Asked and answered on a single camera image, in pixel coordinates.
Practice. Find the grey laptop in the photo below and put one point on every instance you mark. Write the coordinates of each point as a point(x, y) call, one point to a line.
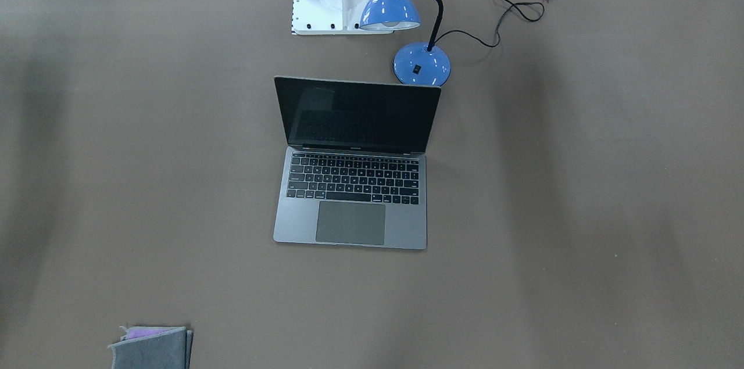
point(354, 172)

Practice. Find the blue desk lamp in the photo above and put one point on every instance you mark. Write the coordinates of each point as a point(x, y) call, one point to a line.
point(418, 63)

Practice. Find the grey folded cloth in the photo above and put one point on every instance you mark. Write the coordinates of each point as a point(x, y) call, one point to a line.
point(152, 347)

